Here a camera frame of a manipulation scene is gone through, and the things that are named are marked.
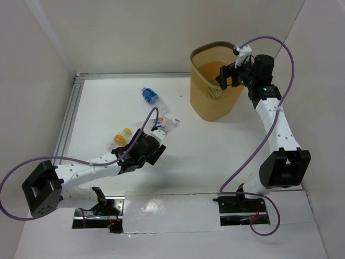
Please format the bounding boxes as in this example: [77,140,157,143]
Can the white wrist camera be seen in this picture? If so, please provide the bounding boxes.
[149,128,168,142]
[233,44,252,68]

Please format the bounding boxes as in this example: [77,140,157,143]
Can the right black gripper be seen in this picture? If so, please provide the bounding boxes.
[216,56,257,90]

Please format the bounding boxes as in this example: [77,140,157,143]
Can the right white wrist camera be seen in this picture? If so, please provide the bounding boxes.
[233,44,252,68]

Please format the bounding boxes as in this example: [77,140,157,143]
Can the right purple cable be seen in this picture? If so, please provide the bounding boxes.
[219,36,295,237]

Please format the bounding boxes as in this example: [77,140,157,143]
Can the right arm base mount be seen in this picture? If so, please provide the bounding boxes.
[212,195,270,226]

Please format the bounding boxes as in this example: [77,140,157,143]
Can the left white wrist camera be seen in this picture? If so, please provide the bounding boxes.
[149,128,168,142]

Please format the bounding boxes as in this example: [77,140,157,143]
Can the blue label plastic bottle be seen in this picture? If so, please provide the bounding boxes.
[142,87,169,114]

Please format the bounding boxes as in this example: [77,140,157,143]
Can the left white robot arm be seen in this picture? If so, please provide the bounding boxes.
[22,128,167,217]

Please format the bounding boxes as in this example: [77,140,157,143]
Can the orange cap small bottle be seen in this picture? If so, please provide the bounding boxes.
[108,127,133,152]

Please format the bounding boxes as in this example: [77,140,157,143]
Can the yellow mesh waste bin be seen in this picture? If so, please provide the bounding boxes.
[190,41,244,121]

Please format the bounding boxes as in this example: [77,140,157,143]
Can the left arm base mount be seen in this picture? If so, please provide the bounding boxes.
[72,187,125,234]

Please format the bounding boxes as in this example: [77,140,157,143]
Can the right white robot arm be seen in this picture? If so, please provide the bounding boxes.
[216,54,311,212]

